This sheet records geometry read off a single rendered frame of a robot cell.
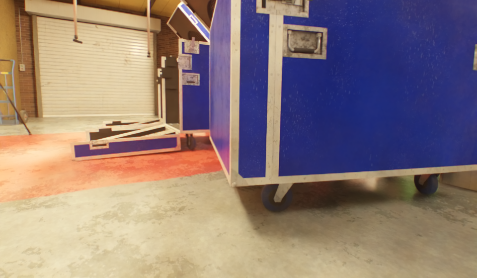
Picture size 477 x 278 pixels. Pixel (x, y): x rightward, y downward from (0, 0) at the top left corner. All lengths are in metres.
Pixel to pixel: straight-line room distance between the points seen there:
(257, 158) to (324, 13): 0.52
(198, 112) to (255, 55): 1.39
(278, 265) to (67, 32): 7.88
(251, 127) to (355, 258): 0.48
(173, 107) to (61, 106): 5.37
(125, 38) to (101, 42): 0.70
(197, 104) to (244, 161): 1.37
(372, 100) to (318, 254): 0.55
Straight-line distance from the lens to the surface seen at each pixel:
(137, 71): 8.01
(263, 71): 0.75
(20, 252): 0.96
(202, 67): 2.11
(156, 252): 0.79
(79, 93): 7.90
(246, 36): 0.76
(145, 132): 2.61
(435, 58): 1.16
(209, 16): 3.02
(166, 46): 8.45
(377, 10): 1.00
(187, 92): 2.05
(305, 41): 0.84
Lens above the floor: 0.43
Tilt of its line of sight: 6 degrees down
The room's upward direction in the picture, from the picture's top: 1 degrees clockwise
